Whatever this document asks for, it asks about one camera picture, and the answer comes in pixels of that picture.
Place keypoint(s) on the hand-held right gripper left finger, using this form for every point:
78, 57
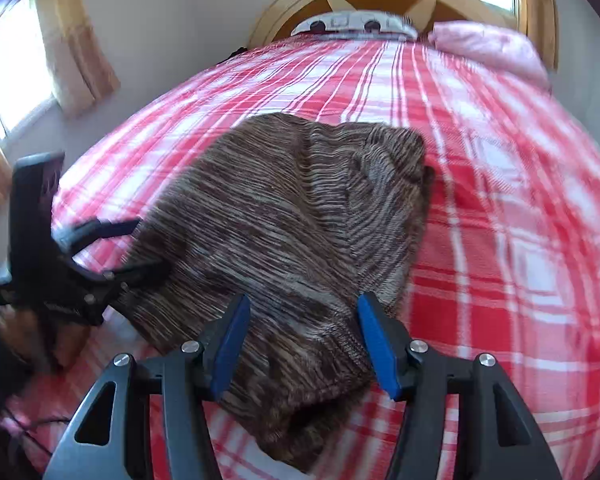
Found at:
230, 350

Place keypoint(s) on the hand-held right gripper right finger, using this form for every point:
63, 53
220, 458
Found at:
380, 350

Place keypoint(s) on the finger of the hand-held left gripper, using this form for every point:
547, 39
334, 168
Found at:
140, 272
100, 230

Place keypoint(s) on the brown knit sweater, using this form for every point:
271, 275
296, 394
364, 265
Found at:
280, 210

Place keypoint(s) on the person's left forearm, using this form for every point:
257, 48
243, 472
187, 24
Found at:
0, 390

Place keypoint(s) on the person's left hand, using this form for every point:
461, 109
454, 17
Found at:
55, 342

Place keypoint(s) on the red plaid bedsheet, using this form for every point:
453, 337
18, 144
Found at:
505, 210

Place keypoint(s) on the dark object behind bed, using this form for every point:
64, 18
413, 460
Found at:
235, 53

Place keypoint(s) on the pink pillow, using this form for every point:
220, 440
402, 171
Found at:
490, 45

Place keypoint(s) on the white printed pillow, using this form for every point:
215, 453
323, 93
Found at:
350, 22

